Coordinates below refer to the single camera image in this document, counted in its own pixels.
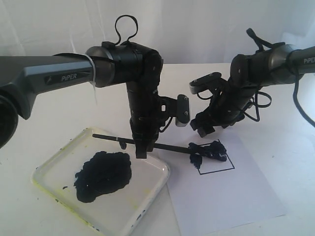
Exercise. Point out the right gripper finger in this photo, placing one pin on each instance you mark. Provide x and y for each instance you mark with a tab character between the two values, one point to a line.
204	131

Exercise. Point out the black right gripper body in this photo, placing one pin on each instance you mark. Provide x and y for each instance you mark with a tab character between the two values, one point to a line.
226	107

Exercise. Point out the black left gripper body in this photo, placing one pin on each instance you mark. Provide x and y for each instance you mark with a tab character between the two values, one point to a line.
149	114

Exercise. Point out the thin black paintbrush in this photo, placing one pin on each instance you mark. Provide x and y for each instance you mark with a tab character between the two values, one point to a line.
123	142

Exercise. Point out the white paper with square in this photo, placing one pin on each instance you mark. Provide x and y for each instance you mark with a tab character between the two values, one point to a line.
219	195

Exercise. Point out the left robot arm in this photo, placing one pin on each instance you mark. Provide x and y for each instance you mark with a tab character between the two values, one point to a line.
23	78

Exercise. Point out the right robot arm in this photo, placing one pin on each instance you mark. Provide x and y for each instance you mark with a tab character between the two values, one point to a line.
281	65

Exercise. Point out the black paint blob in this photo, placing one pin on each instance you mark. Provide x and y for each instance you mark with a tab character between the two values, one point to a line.
104	173

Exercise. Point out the white paint tray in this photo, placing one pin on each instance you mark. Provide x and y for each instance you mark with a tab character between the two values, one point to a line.
115	214

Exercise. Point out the white zip tie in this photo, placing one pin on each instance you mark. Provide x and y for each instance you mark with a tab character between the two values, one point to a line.
93	83

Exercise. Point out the white background curtain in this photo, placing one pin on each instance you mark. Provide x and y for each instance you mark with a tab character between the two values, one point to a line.
183	31

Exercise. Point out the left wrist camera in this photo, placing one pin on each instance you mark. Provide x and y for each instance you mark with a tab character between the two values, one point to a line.
182	111

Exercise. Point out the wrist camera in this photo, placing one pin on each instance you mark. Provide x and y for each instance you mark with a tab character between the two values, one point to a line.
210	82
182	111

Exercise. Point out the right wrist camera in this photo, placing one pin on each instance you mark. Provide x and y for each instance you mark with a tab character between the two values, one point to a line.
210	82

